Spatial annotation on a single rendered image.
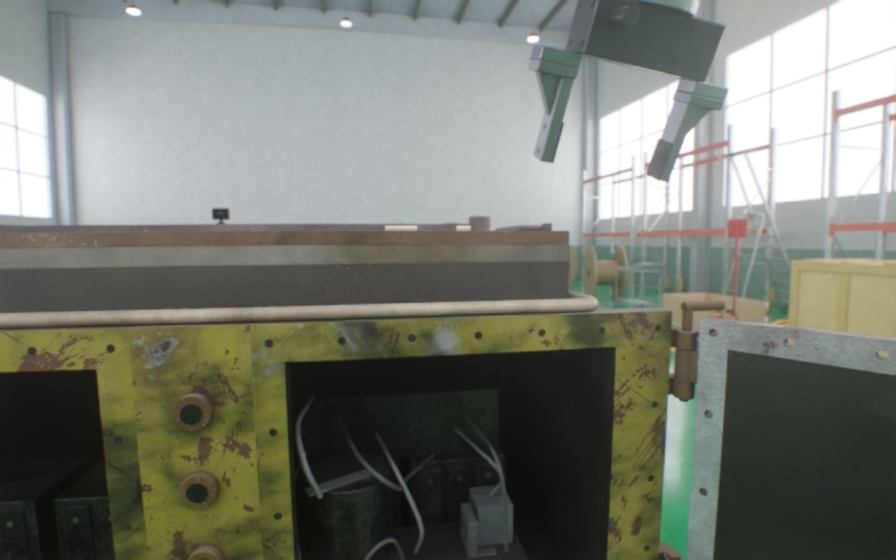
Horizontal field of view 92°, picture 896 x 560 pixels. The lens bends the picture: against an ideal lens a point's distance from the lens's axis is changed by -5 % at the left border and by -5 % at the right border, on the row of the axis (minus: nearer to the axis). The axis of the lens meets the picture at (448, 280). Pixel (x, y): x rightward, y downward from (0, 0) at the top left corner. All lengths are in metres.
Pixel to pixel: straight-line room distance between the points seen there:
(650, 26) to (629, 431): 0.60
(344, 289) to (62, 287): 0.41
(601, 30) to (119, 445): 0.78
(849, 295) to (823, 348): 4.80
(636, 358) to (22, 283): 0.95
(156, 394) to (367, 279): 0.34
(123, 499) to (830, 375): 0.98
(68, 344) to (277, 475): 0.34
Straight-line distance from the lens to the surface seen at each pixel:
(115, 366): 0.77
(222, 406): 0.73
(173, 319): 0.73
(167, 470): 0.79
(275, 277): 0.76
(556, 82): 0.48
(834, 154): 8.92
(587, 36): 0.47
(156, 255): 0.80
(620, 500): 0.89
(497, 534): 1.00
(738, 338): 0.80
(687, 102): 0.53
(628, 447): 0.86
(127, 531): 0.85
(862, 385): 0.78
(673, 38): 0.50
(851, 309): 5.57
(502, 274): 0.77
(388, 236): 0.74
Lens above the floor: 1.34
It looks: 5 degrees down
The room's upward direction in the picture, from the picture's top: straight up
